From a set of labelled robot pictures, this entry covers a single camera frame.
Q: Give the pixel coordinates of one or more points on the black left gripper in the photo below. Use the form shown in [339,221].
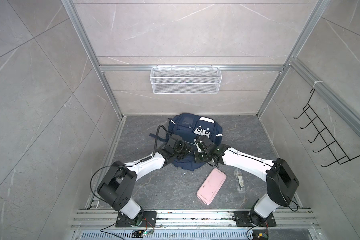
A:
[188,148]

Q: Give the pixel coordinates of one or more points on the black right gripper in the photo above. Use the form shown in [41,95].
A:
[197,160]

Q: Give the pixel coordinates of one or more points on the navy blue student backpack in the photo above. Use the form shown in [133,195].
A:
[189,127]

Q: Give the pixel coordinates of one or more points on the pink pencil case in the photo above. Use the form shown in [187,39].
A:
[211,186]

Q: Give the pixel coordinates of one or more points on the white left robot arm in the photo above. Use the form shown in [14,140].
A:
[117,186]

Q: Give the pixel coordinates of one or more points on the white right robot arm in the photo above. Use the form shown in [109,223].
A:
[281,182]

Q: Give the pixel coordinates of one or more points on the clear plastic ruler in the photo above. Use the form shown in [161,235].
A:
[239,180]

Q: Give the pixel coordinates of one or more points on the white wire mesh basket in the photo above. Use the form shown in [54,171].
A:
[185,80]

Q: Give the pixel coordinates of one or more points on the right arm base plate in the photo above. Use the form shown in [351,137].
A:
[251,219]

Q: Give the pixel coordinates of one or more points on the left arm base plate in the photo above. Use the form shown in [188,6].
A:
[144,218]

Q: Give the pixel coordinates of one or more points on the slotted aluminium floor rail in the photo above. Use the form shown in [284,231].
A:
[195,224]

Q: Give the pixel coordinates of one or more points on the aluminium frame rails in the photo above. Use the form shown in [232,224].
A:
[270,53]

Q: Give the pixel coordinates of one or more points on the black wire hook rack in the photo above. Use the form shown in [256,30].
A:
[324,134]

